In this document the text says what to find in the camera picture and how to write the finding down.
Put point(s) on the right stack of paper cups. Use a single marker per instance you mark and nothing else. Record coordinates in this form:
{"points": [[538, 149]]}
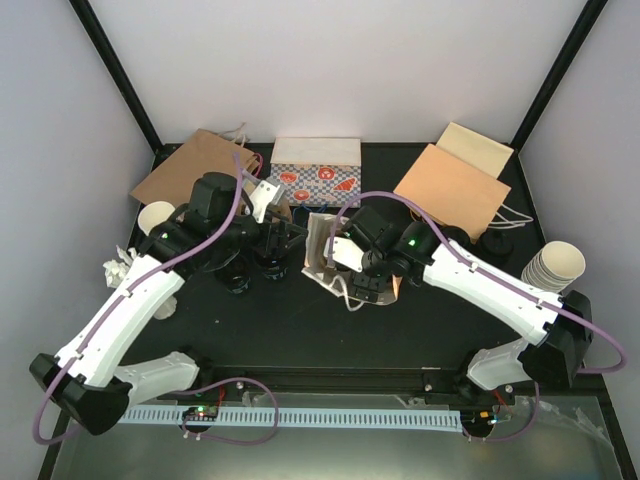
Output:
{"points": [[556, 266]]}

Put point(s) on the right black frame post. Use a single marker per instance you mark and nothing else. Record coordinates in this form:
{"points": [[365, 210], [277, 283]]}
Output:
{"points": [[578, 34]]}

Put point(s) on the black lid stack left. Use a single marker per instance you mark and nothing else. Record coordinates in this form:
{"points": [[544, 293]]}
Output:
{"points": [[457, 234]]}

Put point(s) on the checkered printed paper bag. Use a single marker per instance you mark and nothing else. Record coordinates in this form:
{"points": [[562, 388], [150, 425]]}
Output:
{"points": [[317, 172]]}

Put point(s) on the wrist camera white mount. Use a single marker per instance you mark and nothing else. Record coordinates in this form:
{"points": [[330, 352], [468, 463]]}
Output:
{"points": [[265, 194], [346, 253]]}

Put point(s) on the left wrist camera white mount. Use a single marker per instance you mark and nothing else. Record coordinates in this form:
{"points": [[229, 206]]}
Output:
{"points": [[265, 194]]}

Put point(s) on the bundle of wrapped straws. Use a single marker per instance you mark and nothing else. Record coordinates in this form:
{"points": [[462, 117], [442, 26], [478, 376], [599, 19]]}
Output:
{"points": [[115, 272]]}

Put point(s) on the brown flat paper bag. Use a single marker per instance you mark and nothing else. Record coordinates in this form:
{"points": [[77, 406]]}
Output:
{"points": [[172, 181]]}

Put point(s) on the blue slotted cable duct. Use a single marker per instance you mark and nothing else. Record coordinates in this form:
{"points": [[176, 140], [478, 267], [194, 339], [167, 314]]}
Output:
{"points": [[265, 417]]}

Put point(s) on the black frame post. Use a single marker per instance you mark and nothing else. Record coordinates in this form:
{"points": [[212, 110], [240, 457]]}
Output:
{"points": [[102, 44], [578, 34]]}

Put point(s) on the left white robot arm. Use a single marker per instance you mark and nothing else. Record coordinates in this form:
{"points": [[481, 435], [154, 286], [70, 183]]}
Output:
{"points": [[86, 378]]}

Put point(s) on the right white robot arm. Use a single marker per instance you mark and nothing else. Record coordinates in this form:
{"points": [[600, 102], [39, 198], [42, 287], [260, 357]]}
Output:
{"points": [[554, 336]]}

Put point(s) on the black lid stack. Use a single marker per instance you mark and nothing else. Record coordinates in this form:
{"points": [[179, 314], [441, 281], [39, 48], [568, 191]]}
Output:
{"points": [[457, 234], [495, 247]]}

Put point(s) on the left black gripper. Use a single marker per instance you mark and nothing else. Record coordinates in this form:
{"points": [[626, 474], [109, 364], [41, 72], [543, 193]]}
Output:
{"points": [[278, 244]]}

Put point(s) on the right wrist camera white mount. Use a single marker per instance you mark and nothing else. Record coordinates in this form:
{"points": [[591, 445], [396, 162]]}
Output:
{"points": [[346, 253]]}

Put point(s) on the orange kraft paper bag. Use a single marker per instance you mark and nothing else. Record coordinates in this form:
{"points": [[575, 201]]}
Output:
{"points": [[331, 277]]}

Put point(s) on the stack of pulp cup carriers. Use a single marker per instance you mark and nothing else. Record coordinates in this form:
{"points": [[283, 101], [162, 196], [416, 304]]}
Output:
{"points": [[282, 208]]}

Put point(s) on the black lid stack right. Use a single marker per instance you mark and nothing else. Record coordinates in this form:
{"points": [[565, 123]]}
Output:
{"points": [[495, 247]]}

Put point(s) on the orange flat bag right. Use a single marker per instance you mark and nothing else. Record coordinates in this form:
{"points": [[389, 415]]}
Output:
{"points": [[452, 192]]}

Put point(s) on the left stack of paper cups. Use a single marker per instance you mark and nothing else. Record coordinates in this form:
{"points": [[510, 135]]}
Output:
{"points": [[154, 214]]}

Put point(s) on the left black frame post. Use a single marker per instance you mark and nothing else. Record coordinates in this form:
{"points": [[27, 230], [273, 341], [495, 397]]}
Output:
{"points": [[102, 44]]}

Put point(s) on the tan flat paper bag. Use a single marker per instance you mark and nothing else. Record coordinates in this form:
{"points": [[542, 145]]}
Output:
{"points": [[479, 151]]}

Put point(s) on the stack of paper cups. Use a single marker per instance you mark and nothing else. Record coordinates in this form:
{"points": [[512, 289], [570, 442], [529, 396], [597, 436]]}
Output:
{"points": [[154, 214], [556, 266]]}

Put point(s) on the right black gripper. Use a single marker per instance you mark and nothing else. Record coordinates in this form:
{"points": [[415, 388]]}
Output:
{"points": [[376, 284]]}

